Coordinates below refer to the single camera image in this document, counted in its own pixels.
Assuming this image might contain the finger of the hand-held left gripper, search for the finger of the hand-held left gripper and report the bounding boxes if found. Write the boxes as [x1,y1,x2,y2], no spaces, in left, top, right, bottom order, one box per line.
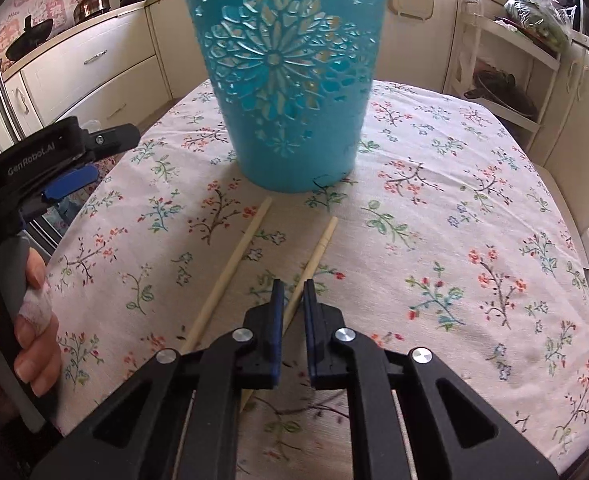
[22,166,98,218]
[85,124,142,161]

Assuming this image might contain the pink patterned wall sticker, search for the pink patterned wall sticker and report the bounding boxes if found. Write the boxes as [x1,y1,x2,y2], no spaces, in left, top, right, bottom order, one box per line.
[0,0,100,63]

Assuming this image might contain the cream door cabinets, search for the cream door cabinets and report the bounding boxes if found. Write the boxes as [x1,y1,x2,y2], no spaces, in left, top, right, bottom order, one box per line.
[374,0,476,97]

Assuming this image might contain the teal plastic cut-out bucket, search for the teal plastic cut-out bucket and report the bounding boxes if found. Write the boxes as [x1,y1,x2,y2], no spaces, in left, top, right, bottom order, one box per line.
[180,0,395,195]

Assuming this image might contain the person's left hand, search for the person's left hand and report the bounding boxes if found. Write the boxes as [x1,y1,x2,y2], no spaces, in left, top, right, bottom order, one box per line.
[0,247,63,428]

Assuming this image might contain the plastic bag of greens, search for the plastic bag of greens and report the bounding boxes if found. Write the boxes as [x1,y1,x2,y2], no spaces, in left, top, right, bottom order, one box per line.
[504,0,578,52]

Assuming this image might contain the dark pan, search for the dark pan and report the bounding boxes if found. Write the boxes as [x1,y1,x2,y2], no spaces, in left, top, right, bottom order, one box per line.
[464,71,538,117]

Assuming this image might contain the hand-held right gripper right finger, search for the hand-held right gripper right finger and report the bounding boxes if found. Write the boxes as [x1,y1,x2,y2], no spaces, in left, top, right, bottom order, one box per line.
[301,278,560,480]

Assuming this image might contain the cream drawer cabinet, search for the cream drawer cabinet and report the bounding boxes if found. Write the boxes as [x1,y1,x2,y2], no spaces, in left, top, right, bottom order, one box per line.
[2,0,211,137]

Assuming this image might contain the floral tablecloth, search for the floral tablecloth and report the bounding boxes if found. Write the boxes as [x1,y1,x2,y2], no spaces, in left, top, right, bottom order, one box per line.
[44,77,589,480]

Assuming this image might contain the cream side cabinet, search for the cream side cabinet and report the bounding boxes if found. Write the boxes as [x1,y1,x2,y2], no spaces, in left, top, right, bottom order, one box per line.
[539,35,589,238]

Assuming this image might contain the light wooden chopstick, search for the light wooden chopstick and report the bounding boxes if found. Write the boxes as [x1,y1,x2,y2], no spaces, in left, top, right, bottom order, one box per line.
[179,196,274,356]
[239,216,338,413]

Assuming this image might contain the white shelf rack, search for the white shelf rack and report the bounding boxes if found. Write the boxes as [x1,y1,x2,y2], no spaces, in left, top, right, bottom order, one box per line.
[447,0,561,147]

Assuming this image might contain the black wok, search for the black wok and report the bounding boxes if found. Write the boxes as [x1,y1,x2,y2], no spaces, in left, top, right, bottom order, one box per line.
[5,16,55,62]

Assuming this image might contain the metal kettle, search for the metal kettle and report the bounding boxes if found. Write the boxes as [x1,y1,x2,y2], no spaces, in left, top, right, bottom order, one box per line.
[73,0,112,25]

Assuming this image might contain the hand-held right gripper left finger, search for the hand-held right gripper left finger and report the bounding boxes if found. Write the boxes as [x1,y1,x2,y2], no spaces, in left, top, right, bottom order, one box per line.
[29,279,286,480]

